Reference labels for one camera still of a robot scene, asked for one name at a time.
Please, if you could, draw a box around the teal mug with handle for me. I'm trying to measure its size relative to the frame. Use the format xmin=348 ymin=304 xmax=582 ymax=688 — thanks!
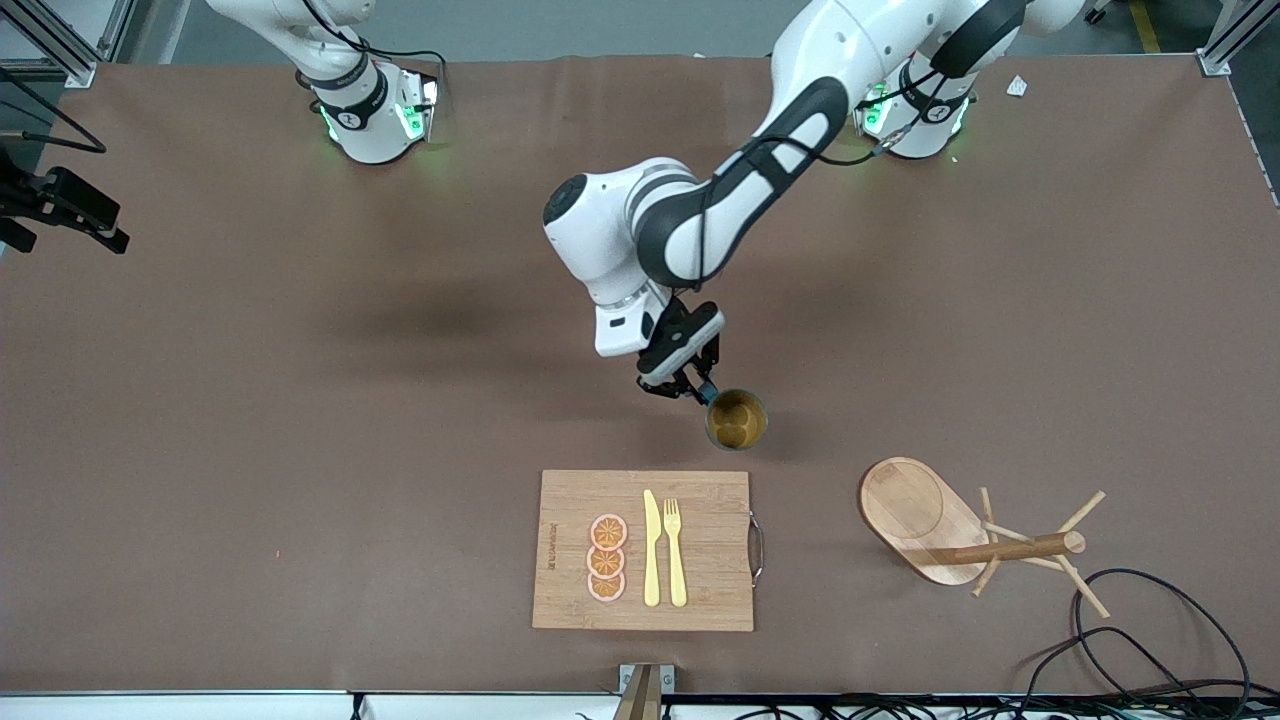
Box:
xmin=700 ymin=385 xmax=770 ymax=452

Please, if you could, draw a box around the wooden mug rack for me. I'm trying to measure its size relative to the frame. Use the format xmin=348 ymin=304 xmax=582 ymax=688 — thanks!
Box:
xmin=857 ymin=456 xmax=1113 ymax=621

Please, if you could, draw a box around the yellow plastic knife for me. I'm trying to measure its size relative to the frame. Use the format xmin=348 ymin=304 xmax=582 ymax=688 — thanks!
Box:
xmin=643 ymin=489 xmax=662 ymax=608

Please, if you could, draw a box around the bamboo cutting board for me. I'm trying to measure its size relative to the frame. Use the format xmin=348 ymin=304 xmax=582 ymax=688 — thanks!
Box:
xmin=531 ymin=469 xmax=766 ymax=633

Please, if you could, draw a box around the yellow plastic fork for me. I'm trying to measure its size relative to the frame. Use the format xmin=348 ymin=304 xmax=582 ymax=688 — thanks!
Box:
xmin=663 ymin=498 xmax=689 ymax=609

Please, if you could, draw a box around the brown table cover sheet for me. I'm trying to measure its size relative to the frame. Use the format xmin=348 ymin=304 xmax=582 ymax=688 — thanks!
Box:
xmin=0 ymin=50 xmax=1280 ymax=696

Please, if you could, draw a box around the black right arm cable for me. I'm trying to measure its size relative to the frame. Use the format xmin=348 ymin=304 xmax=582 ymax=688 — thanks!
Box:
xmin=0 ymin=65 xmax=107 ymax=154

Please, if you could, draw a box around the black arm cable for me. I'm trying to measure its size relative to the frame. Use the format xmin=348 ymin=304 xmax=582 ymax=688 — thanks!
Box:
xmin=690 ymin=60 xmax=966 ymax=296
xmin=0 ymin=65 xmax=107 ymax=154

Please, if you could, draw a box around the aluminium frame post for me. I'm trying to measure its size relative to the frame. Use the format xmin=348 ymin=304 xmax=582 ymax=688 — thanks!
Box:
xmin=1197 ymin=0 xmax=1280 ymax=76
xmin=0 ymin=0 xmax=136 ymax=89

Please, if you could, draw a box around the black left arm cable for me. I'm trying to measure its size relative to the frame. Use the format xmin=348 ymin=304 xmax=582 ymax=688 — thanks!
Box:
xmin=690 ymin=60 xmax=966 ymax=296

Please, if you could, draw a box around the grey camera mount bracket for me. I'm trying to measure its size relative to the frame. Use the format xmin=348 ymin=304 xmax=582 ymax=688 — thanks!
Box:
xmin=618 ymin=663 xmax=676 ymax=720

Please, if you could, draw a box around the black cable bundle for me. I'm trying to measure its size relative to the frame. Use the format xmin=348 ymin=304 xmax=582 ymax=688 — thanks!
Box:
xmin=690 ymin=690 xmax=1280 ymax=720

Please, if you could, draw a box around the black looped cable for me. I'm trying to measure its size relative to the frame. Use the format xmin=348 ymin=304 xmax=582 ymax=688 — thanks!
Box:
xmin=1015 ymin=568 xmax=1253 ymax=720

